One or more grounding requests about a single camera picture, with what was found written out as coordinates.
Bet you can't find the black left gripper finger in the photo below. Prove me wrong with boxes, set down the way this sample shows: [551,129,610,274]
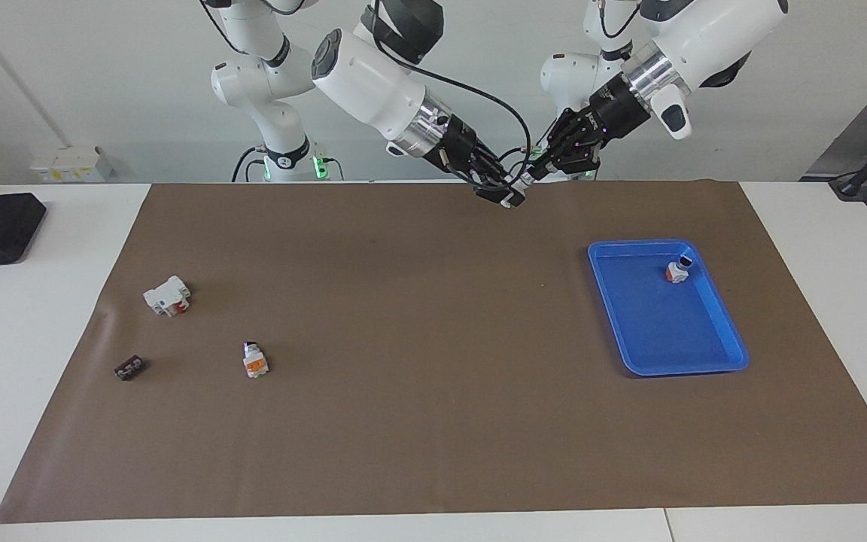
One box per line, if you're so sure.
[535,109,600,170]
[535,143,604,181]

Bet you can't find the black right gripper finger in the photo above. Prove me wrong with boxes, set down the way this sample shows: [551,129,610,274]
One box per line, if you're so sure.
[486,162,528,208]
[475,184,517,210]

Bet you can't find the blue plastic tray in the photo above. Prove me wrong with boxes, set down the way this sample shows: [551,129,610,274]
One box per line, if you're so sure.
[588,239,750,377]

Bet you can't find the brown paper table mat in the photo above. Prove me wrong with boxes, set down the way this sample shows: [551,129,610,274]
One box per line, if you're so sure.
[0,181,867,524]

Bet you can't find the white red circuit breaker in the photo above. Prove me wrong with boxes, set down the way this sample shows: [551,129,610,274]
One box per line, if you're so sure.
[143,276,192,318]

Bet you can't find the black base cable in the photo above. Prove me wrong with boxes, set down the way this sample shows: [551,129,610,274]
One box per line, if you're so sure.
[497,143,547,181]
[232,145,263,183]

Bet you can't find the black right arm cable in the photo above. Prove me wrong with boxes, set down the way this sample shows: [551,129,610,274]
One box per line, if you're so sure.
[370,0,532,193]

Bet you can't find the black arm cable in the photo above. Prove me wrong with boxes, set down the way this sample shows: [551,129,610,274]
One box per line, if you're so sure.
[598,0,641,40]
[370,0,532,193]

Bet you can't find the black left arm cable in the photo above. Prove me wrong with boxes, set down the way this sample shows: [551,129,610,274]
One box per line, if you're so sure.
[598,0,641,40]

